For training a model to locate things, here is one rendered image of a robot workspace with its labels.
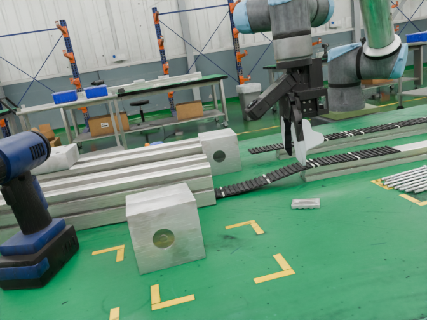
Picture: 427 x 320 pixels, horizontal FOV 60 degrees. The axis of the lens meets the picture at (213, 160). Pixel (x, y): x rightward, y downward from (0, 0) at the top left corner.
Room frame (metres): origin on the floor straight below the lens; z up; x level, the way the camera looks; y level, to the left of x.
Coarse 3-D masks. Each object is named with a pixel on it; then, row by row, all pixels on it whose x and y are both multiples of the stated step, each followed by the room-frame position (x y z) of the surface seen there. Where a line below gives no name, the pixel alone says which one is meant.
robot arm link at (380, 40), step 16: (368, 0) 1.14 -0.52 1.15; (384, 0) 1.14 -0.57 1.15; (368, 16) 1.17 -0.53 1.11; (384, 16) 1.16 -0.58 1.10; (368, 32) 1.21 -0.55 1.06; (384, 32) 1.19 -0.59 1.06; (368, 48) 1.25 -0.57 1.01; (384, 48) 1.21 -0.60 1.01; (400, 48) 1.22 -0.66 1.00; (368, 64) 1.27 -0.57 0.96; (384, 64) 1.23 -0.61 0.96; (400, 64) 1.21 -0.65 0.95
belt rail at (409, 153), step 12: (408, 144) 0.79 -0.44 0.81; (420, 144) 0.78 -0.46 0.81; (384, 156) 0.75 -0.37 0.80; (396, 156) 0.75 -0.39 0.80; (408, 156) 0.76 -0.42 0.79; (420, 156) 0.76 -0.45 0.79; (312, 168) 0.74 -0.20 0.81; (324, 168) 0.74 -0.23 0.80; (336, 168) 0.74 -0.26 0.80; (348, 168) 0.75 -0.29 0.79; (360, 168) 0.75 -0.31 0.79; (372, 168) 0.75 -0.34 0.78; (312, 180) 0.74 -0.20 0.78
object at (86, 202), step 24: (144, 168) 0.75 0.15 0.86; (168, 168) 0.76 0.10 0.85; (192, 168) 0.69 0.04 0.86; (0, 192) 0.74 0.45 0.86; (48, 192) 0.68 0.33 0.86; (72, 192) 0.67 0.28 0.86; (96, 192) 0.67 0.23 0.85; (120, 192) 0.69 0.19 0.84; (192, 192) 0.70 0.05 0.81; (0, 216) 0.66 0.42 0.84; (72, 216) 0.68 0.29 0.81; (96, 216) 0.67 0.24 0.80; (120, 216) 0.68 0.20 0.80; (0, 240) 0.66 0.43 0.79
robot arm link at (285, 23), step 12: (276, 0) 0.73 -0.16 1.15; (288, 0) 0.72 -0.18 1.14; (300, 0) 0.72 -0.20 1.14; (312, 0) 0.75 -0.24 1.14; (276, 12) 0.73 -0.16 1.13; (288, 12) 0.72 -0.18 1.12; (300, 12) 0.72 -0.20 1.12; (312, 12) 0.76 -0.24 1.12; (276, 24) 0.74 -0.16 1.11; (288, 24) 0.72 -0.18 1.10; (300, 24) 0.72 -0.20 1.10; (276, 36) 0.74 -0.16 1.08; (288, 36) 0.72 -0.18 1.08
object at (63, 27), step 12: (60, 24) 7.69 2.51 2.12; (0, 36) 7.55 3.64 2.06; (60, 36) 7.72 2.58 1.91; (72, 60) 7.69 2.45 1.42; (24, 72) 7.61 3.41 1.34; (72, 72) 7.69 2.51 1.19; (0, 108) 7.45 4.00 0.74; (84, 108) 7.55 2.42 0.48; (0, 120) 7.32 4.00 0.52; (84, 132) 7.09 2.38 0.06
